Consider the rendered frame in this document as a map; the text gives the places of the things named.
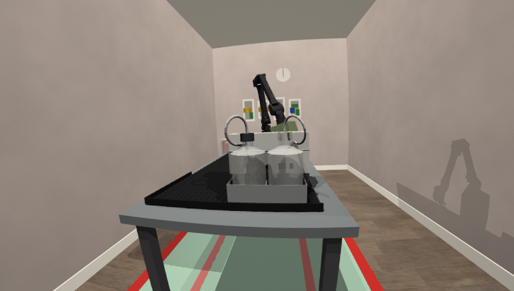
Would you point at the black perforated breadboard table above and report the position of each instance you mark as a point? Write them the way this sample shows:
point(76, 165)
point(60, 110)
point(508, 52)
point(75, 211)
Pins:
point(209, 184)

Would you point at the white plastic bottle with beige cap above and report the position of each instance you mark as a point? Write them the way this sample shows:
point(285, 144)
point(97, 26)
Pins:
point(285, 162)

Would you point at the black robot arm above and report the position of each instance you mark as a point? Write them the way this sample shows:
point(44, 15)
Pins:
point(275, 108)

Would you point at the grey two-compartment bottle holder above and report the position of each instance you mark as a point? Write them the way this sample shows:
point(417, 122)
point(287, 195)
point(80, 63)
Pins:
point(267, 193)

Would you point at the white plastic bottle with black cap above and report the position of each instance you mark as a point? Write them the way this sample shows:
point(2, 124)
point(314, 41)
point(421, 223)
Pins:
point(248, 163)

